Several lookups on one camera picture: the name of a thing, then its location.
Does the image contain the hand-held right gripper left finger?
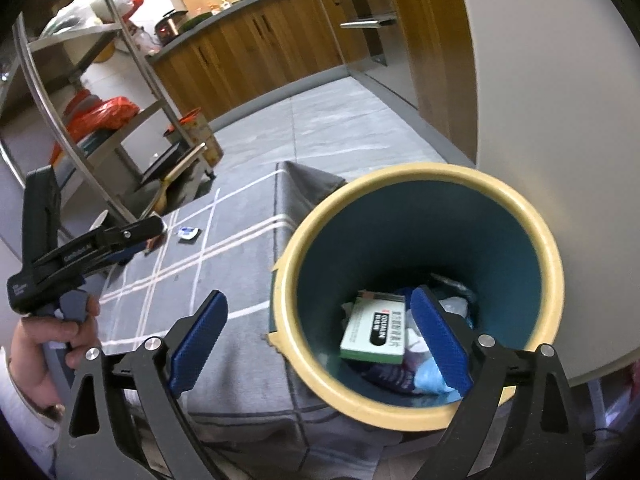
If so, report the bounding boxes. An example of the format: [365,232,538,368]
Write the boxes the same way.
[57,289,231,480]

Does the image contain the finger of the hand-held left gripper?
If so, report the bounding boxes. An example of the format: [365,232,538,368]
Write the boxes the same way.
[92,215,166,257]
[99,246,137,267]

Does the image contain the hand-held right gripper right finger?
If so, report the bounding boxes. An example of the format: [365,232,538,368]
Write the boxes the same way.
[409,285,587,480]

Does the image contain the white green medicine box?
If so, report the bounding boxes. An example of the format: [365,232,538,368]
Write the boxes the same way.
[340,292,407,365]

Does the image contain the teal bin with yellow rim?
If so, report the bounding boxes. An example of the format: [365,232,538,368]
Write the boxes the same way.
[269,162,566,434]

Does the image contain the person's left forearm white sleeve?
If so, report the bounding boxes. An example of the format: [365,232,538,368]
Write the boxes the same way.
[0,345,67,479]

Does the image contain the person's left hand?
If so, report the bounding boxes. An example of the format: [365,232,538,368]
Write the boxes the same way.
[10,294,102,412]

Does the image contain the grey striped tablecloth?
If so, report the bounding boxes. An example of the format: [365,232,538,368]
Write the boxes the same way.
[97,161,453,467]

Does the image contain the red plastic bag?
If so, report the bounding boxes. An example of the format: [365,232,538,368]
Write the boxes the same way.
[64,96,142,144]

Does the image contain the cardboard box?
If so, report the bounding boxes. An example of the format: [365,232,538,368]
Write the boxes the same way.
[164,109,225,167]

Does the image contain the metal shelf rack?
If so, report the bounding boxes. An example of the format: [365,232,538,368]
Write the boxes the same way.
[0,0,217,242]

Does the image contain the yellow bowl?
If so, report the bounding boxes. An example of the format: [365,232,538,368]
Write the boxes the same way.
[92,37,117,64]

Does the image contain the rice cooker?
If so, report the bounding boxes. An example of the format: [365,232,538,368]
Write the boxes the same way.
[155,9,190,44]

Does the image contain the wooden kitchen cabinets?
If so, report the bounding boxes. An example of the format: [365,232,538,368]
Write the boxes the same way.
[145,0,477,162]

